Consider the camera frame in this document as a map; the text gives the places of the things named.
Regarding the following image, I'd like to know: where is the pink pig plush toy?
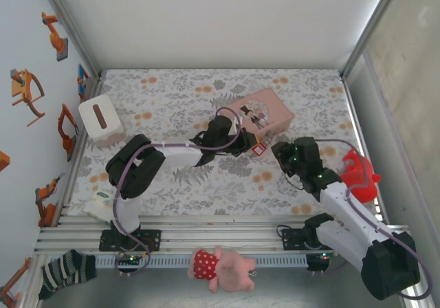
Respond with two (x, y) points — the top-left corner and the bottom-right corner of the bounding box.
(187, 246), (257, 294)

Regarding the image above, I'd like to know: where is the left controller board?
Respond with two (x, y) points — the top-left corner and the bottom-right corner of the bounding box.
(118, 252), (153, 265)

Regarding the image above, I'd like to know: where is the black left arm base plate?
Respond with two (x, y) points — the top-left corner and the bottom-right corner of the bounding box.
(98, 228), (162, 252)

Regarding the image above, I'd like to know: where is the floral table mat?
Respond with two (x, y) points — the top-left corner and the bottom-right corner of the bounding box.
(68, 68), (357, 217)

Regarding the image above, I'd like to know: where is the right controller board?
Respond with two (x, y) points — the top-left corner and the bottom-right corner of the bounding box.
(307, 252), (331, 272)

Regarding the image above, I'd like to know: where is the black white striped sock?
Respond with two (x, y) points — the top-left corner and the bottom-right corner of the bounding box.
(37, 249), (98, 300)

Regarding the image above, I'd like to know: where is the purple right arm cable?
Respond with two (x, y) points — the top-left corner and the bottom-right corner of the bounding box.
(314, 138), (432, 300)

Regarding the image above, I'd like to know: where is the red plush toy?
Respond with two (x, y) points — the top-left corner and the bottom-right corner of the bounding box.
(341, 149), (383, 203)

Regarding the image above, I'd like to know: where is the aluminium frame post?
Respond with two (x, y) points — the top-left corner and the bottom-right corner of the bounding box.
(35, 0), (103, 79)
(338, 0), (414, 80)

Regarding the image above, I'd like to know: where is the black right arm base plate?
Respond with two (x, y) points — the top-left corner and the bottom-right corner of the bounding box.
(280, 228), (344, 252)

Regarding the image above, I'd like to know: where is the controller board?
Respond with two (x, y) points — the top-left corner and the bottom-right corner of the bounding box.
(118, 252), (153, 265)
(307, 252), (331, 272)

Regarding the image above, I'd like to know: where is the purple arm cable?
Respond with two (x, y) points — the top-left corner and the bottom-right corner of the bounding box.
(314, 138), (432, 300)
(112, 107), (242, 254)

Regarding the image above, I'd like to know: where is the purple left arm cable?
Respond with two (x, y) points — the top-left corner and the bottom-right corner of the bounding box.
(112, 107), (242, 254)

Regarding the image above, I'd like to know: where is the white slotted cable duct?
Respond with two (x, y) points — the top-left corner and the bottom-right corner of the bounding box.
(94, 254), (309, 270)

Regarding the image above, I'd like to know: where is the orange claw gripper sticker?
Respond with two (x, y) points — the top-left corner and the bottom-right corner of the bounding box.
(10, 68), (47, 128)

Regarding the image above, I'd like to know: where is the blue and orange sticker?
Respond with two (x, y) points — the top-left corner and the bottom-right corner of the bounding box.
(76, 63), (90, 102)

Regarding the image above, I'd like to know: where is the wet wipes pack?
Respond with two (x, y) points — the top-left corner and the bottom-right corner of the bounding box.
(83, 188), (117, 225)

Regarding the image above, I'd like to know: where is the pink wedding couple tin box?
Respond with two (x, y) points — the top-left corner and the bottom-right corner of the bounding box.
(228, 87), (295, 144)

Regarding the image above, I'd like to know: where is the white tissue box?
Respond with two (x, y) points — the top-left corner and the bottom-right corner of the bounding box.
(78, 94), (125, 148)

